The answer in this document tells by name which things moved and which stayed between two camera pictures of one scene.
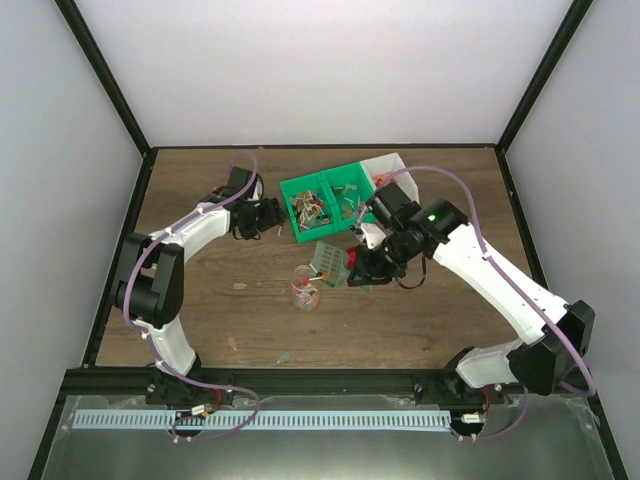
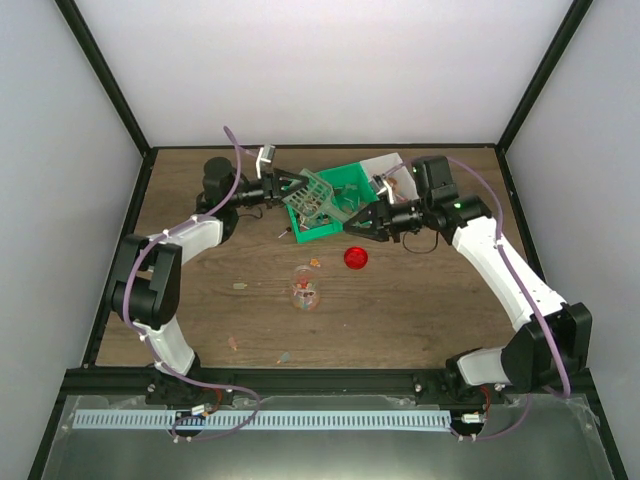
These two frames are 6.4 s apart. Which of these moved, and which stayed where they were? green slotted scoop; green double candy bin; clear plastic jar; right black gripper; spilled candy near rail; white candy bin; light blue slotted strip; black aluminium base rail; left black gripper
Moved: right black gripper; left black gripper; green slotted scoop
Stayed: white candy bin; clear plastic jar; black aluminium base rail; green double candy bin; light blue slotted strip; spilled candy near rail
